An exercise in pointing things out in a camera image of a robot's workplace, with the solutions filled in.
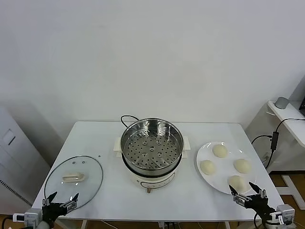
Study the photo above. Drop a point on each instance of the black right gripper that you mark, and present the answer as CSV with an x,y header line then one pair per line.
x,y
258,202

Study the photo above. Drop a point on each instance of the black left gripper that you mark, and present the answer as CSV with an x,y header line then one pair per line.
x,y
53,211

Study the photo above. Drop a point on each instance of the white steamed baozi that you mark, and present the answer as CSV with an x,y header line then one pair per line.
x,y
242,165
208,167
219,150
238,182

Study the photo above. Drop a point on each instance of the round glass pot lid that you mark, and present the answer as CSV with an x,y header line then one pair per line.
x,y
71,167

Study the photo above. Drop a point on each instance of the perforated steel steamer basket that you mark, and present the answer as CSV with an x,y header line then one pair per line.
x,y
166,157

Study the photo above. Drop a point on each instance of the white table leg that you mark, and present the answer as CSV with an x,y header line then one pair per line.
x,y
84,224
227,225

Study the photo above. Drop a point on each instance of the round white plate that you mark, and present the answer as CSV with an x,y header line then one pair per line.
x,y
224,167

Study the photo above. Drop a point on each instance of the white grey cabinet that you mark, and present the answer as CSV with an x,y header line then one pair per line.
x,y
14,155

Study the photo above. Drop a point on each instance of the cream electric cooker pot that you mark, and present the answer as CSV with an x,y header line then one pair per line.
x,y
152,181

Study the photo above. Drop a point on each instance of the grey black monitor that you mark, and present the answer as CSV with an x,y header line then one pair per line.
x,y
303,105

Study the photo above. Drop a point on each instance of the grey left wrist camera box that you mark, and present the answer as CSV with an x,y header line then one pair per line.
x,y
32,215

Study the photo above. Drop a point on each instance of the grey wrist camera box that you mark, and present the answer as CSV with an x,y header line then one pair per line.
x,y
32,215
286,212

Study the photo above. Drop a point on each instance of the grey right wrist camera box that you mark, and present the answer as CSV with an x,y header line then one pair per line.
x,y
286,212

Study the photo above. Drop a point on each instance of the white wall socket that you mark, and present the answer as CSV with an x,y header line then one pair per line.
x,y
265,156

